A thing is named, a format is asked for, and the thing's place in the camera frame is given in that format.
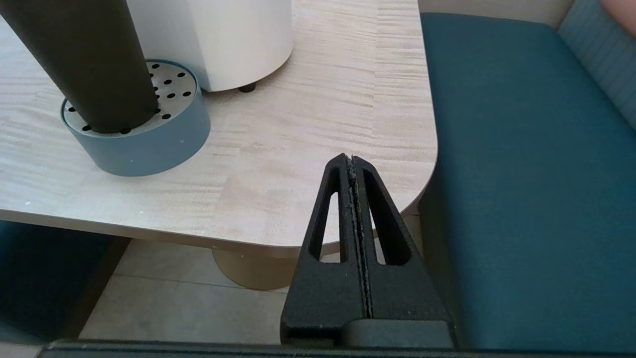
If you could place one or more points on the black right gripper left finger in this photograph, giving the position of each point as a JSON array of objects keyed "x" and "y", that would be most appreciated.
[{"x": 323, "y": 293}]

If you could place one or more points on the black tapered cup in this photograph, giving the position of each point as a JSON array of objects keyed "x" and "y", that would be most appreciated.
[{"x": 84, "y": 59}]

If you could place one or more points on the large blue-grey perforated drip tray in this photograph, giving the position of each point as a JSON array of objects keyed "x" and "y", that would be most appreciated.
[{"x": 149, "y": 144}]

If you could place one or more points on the large dispenser with dark tea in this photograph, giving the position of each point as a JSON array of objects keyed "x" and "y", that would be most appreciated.
[{"x": 223, "y": 40}]

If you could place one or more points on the pink bolster on empty bench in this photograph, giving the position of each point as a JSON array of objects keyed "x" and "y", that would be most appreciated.
[{"x": 621, "y": 12}]

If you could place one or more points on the teal empty bench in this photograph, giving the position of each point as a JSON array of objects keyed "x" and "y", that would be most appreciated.
[{"x": 536, "y": 174}]

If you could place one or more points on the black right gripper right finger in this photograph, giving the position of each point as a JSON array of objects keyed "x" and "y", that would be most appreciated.
[{"x": 407, "y": 293}]

